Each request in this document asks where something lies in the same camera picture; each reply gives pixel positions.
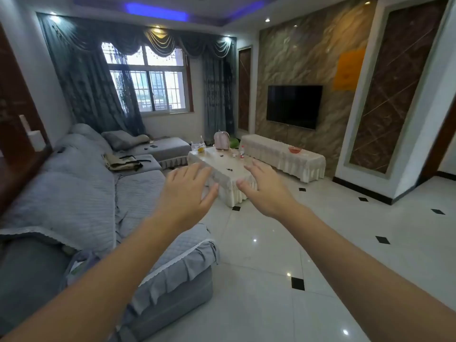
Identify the barred window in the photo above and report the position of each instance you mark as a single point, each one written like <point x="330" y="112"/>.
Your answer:
<point x="160" y="90"/>

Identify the dark draped curtain valance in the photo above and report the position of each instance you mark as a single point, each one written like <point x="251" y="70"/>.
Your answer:
<point x="160" y="40"/>

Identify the black wall television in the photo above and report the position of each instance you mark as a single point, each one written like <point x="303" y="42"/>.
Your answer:
<point x="294" y="106"/>

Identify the red bowl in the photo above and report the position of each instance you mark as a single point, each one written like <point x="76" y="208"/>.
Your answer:
<point x="295" y="150"/>

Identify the clear plastic bag with fruit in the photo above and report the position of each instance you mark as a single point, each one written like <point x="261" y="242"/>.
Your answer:
<point x="198" y="146"/>

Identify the grey quilted sofa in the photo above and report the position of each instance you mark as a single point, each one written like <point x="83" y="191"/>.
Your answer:
<point x="71" y="195"/>

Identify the person's right hand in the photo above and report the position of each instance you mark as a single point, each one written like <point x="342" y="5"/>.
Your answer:
<point x="270" y="195"/>

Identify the person's left thumb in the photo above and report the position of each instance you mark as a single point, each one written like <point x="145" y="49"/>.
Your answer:
<point x="211" y="195"/>

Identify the person's left forearm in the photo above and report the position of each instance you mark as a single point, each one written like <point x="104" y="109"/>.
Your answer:
<point x="96" y="281"/>

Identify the blue patterned bag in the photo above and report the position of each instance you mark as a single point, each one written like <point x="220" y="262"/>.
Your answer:
<point x="80" y="267"/>

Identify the beige bag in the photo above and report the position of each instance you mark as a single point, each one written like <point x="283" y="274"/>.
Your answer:
<point x="121" y="163"/>

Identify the orange paper sheet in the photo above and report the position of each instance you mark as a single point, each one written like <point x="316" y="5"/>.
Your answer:
<point x="349" y="69"/>

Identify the long bench with cream cloth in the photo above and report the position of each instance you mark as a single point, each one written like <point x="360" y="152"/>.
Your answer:
<point x="281" y="158"/>

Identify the green bag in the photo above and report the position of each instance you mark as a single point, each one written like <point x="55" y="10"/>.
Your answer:
<point x="235" y="142"/>

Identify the person's left hand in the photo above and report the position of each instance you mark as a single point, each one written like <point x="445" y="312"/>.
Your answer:
<point x="180" y="199"/>

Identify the grey pillow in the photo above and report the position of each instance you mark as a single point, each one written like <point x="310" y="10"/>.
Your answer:
<point x="123" y="139"/>

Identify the pink backpack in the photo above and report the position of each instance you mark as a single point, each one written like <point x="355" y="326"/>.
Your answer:
<point x="222" y="140"/>

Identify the dark wooden cabinet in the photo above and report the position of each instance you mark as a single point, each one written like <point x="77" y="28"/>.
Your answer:
<point x="17" y="160"/>

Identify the white paper roll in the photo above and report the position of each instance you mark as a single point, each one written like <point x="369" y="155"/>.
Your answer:
<point x="36" y="141"/>

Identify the dark patterned curtain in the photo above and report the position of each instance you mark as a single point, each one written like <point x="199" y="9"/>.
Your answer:
<point x="83" y="81"/>
<point x="217" y="92"/>

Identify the person's right forearm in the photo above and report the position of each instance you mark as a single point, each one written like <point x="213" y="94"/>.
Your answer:
<point x="374" y="281"/>

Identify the blue ceiling light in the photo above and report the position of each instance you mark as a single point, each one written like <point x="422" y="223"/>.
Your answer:
<point x="156" y="11"/>

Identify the person's right thumb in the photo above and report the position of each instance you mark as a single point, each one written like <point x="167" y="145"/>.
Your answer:
<point x="245" y="186"/>

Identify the small bottle with red label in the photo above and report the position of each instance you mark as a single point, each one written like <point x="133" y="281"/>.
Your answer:
<point x="242" y="153"/>

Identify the coffee table with cream cloth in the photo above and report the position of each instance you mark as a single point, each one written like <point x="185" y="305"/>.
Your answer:
<point x="221" y="163"/>

